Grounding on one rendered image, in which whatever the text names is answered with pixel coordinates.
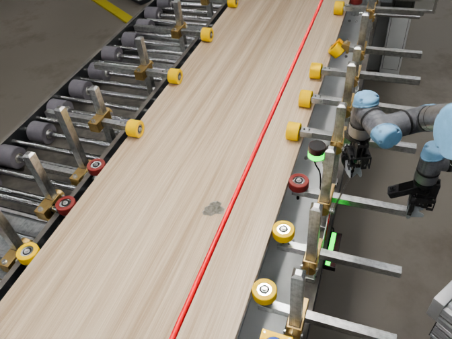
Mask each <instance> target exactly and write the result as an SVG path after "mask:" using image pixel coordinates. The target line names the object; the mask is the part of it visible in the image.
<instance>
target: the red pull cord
mask: <svg viewBox="0 0 452 339"><path fill-rule="evenodd" d="M323 1H324V0H320V2H319V4H318V7H317V9H316V11H315V13H314V15H313V18H312V20H311V22H310V24H309V27H308V29H307V31H306V33H305V35H304V38H303V40H302V42H301V45H300V47H299V49H298V51H297V54H296V55H295V58H294V60H293V63H292V65H291V67H290V69H289V72H288V73H287V76H286V78H285V80H284V83H283V85H282V87H281V89H280V91H279V93H278V96H277V98H276V100H275V103H274V105H273V107H272V109H271V111H270V114H269V116H268V118H267V120H266V123H265V125H264V127H263V129H262V132H261V133H260V136H259V138H258V141H257V143H256V145H255V147H254V150H253V151H252V154H251V156H250V158H249V161H248V163H247V165H246V168H245V169H244V171H243V174H242V176H241V178H240V181H239V183H238V185H237V188H236V189H235V192H234V194H233V196H232V198H231V201H230V203H229V206H228V207H227V210H226V211H225V214H224V216H223V219H222V221H221V223H220V225H219V228H218V230H217V232H216V234H215V236H214V239H213V241H212V243H211V246H210V248H209V250H208V252H207V254H206V256H205V259H204V261H203V263H202V266H201V267H200V270H199V272H198V274H197V276H196V279H195V281H194V284H193V285H192V288H191V290H190V292H189V294H188V297H187V299H186V301H185V304H184V306H183V308H182V310H181V312H180V314H179V317H178V319H177V321H176V324H175V326H174V328H173V330H172V332H171V334H170V337H169V339H176V337H177V335H178V332H179V331H180V328H181V326H182V324H183V321H184V319H185V317H186V314H187V313H188V310H189V308H190V305H191V303H192V300H193V298H194V296H195V294H196V291H197V289H198V287H199V284H200V282H201V280H202V278H203V276H204V273H205V271H206V268H207V266H208V265H209V262H210V260H211V257H212V255H213V252H214V251H215V248H216V246H217V243H218V241H219V239H220V236H221V234H222V232H223V230H224V227H225V225H226V223H227V220H228V218H229V216H230V214H231V211H232V209H233V206H234V204H235V202H236V200H237V197H238V195H239V193H240V190H241V188H242V186H243V183H244V182H245V179H246V177H247V175H248V172H249V170H250V168H251V166H252V163H253V161H254V158H255V156H256V154H257V152H258V150H259V147H260V145H261V142H262V140H263V138H264V135H265V134H266V131H267V129H268V126H269V124H270V121H271V120H272V117H273V115H274V113H275V110H276V108H277V106H278V103H279V102H280V99H281V97H282V94H283V92H284V90H285V87H286V86H287V83H288V81H289V78H290V76H291V73H292V72H293V69H294V67H295V64H296V62H297V60H298V58H299V55H300V53H301V51H302V49H303V46H304V44H305V41H306V40H307V37H308V35H309V32H310V30H311V27H312V25H313V23H314V21H315V19H316V16H317V14H318V12H319V9H320V7H321V5H322V3H323Z"/></svg>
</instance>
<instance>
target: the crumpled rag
mask: <svg viewBox="0 0 452 339"><path fill-rule="evenodd" d="M224 210H225V207H222V206H221V202H219V201H213V202H211V203H210V204H209V205H208V206H206V207H205V208H204V210H203V211H202V213H203V215H209V216H212V215H214V214H223V212H224Z"/></svg>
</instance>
